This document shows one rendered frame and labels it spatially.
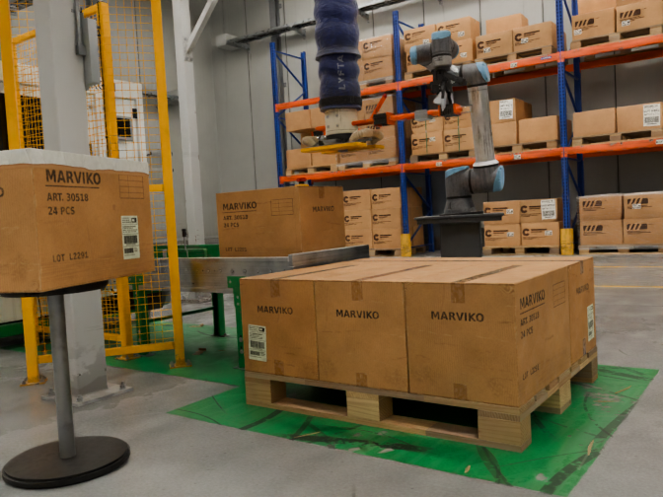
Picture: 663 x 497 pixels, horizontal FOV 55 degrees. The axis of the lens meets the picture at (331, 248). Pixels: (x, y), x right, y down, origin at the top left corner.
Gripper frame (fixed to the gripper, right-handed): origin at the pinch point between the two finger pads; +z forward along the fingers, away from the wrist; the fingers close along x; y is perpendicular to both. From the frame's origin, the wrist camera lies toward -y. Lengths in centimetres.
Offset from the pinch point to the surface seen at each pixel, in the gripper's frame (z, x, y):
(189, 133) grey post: -42, -166, 344
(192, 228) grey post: 51, -165, 347
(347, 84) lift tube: -19, 7, 50
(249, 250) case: 63, 21, 111
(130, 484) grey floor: 126, 161, 41
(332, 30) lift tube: -46, 12, 54
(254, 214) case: 44, 21, 105
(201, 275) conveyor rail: 76, 34, 134
